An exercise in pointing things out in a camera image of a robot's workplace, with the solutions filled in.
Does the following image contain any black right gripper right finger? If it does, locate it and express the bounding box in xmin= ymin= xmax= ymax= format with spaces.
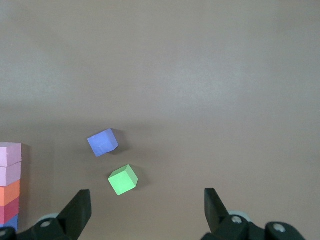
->
xmin=201 ymin=187 xmax=308 ymax=240

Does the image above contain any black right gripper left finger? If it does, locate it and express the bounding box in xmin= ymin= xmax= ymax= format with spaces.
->
xmin=0 ymin=189 xmax=92 ymax=240

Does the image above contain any purple foam cube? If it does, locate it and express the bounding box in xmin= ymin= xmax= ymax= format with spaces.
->
xmin=0 ymin=214 xmax=19 ymax=232
xmin=87 ymin=128 xmax=119 ymax=158

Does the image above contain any red foam cube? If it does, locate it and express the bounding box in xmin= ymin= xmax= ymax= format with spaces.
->
xmin=0 ymin=197 xmax=20 ymax=225

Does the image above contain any orange foam cube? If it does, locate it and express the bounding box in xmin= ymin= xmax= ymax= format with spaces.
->
xmin=0 ymin=179 xmax=21 ymax=207

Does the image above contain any pink foam cube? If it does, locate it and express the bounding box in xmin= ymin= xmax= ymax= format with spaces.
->
xmin=0 ymin=161 xmax=22 ymax=188
xmin=0 ymin=142 xmax=23 ymax=168

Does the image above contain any green foam cube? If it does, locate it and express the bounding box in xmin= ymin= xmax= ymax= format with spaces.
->
xmin=107 ymin=164 xmax=139 ymax=197

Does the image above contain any brown table cover sheet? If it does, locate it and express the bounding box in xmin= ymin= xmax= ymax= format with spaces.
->
xmin=0 ymin=0 xmax=320 ymax=240

